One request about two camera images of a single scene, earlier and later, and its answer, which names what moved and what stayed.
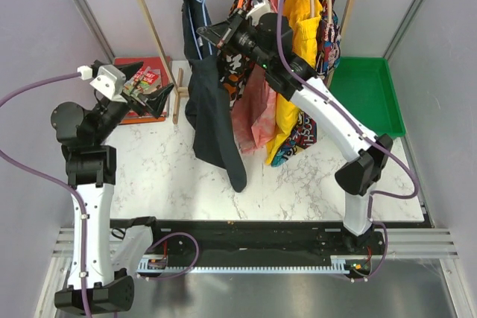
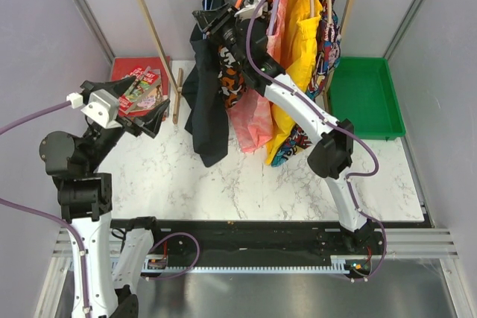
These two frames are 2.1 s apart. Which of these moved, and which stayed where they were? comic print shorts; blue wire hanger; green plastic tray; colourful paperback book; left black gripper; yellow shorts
Moved: blue wire hanger; left black gripper
Stayed: comic print shorts; colourful paperback book; yellow shorts; green plastic tray
